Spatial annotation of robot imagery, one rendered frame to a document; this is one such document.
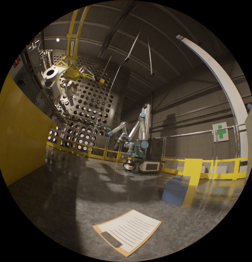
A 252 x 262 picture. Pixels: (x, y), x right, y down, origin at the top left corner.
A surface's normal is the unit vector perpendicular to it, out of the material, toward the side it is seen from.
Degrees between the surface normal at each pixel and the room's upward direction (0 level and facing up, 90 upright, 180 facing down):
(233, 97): 90
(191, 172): 90
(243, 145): 90
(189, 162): 90
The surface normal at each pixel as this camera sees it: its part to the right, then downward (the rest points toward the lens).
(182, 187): -0.73, -0.29
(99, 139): 0.48, -0.14
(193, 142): -0.87, -0.26
